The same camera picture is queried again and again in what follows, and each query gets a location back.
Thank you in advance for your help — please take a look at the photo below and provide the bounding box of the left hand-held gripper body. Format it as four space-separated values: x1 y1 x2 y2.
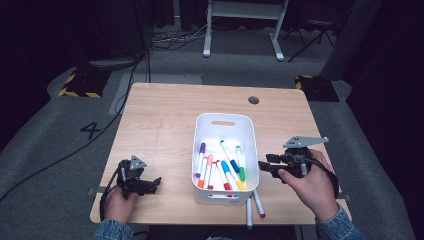
116 154 151 201

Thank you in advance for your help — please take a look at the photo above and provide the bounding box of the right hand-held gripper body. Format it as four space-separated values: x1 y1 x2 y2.
282 135 330 178

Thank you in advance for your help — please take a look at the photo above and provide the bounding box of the light green marker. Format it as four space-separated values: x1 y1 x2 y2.
235 145 247 183

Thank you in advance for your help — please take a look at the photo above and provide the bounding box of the yellow marker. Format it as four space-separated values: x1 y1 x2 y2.
228 159 248 192

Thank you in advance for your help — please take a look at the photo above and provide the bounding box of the magenta marker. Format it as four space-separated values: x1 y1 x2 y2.
252 189 267 219

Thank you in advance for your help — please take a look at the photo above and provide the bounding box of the orange marker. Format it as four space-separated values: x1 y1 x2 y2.
197 156 209 189

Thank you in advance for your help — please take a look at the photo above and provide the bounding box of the sky blue marker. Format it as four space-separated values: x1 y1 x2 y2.
221 160 239 192

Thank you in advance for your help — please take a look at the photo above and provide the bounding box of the red marker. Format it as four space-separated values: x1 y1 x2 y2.
207 161 218 191
214 159 233 192

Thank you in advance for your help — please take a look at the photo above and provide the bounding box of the dark green marker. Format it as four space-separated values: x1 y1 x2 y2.
245 196 253 230

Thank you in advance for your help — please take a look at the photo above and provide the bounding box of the purple marker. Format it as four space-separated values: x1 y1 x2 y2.
194 142 207 179

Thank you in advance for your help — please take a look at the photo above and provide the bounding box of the white plastic storage bin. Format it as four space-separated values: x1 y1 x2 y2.
191 112 260 206

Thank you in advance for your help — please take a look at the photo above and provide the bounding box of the pink marker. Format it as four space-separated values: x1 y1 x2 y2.
203 153 214 188

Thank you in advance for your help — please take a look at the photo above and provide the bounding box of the person's left hand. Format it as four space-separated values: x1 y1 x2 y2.
104 185 140 226

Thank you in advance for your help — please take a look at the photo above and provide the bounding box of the person's right hand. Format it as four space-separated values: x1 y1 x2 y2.
277 148 341 222

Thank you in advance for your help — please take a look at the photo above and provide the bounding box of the person's dark clothing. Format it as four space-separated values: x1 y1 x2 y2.
146 224 298 240

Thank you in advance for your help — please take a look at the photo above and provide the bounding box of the black yellow striped base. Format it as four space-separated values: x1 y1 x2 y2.
294 74 340 103
57 68 112 99

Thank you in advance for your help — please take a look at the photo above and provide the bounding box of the black stand pole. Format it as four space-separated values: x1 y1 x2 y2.
133 0 152 83

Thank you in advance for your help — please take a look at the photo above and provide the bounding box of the grey flat stand base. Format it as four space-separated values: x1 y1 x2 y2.
88 57 139 72

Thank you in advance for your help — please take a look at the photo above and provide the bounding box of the grey column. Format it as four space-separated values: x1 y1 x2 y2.
320 0 383 82

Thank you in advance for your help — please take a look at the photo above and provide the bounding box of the dark curtain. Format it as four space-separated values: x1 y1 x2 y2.
0 0 141 151
343 0 424 214

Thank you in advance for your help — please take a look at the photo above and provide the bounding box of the left hand-held gripper cable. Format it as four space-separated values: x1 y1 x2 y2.
99 159 126 222

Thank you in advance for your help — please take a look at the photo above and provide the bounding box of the hand-held gripper cable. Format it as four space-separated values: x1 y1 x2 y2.
299 156 341 201
99 159 126 222

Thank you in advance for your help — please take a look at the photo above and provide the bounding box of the right hand-held gripper cable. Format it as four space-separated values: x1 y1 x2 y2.
299 156 341 201

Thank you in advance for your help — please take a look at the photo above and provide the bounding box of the long black floor cable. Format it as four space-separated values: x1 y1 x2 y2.
0 49 148 204

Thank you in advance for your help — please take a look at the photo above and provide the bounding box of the bundle of floor cables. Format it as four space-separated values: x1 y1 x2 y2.
148 19 214 53

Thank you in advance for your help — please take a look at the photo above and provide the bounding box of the white metal desk frame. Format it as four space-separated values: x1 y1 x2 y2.
202 0 290 63

